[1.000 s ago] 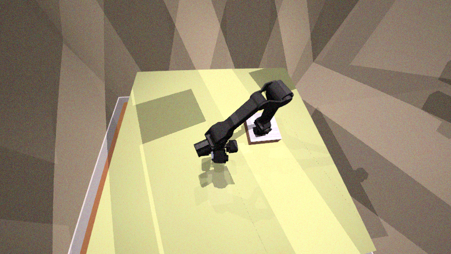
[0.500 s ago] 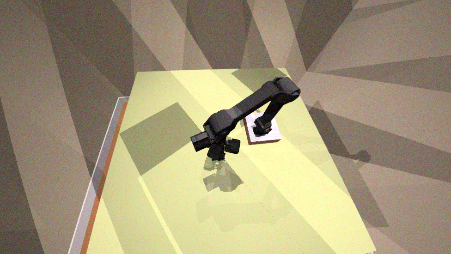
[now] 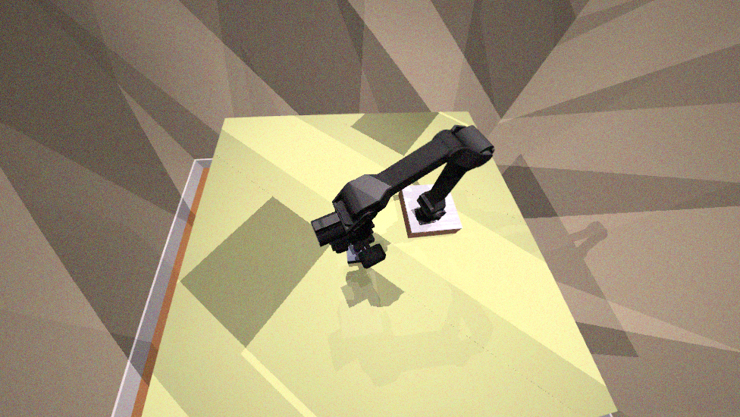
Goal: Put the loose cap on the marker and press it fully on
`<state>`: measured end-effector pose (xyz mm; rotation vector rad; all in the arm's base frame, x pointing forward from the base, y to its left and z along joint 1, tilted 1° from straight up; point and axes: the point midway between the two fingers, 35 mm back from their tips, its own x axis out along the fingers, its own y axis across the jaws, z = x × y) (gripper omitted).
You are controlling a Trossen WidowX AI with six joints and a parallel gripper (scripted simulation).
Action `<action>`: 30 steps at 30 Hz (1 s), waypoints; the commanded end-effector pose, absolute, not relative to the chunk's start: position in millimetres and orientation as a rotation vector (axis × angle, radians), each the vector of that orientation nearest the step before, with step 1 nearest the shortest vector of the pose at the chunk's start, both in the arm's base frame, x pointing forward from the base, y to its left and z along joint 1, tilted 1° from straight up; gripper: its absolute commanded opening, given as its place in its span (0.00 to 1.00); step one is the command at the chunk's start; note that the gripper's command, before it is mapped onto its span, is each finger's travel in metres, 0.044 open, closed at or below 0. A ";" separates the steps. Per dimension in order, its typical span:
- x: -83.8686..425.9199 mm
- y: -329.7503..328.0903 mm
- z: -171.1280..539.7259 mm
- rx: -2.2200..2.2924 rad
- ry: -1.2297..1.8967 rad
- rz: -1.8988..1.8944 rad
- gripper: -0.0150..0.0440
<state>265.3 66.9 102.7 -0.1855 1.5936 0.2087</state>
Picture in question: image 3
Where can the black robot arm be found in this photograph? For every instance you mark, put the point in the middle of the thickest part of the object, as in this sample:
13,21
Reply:
357,204

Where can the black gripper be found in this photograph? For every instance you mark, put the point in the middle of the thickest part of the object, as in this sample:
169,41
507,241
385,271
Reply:
371,255

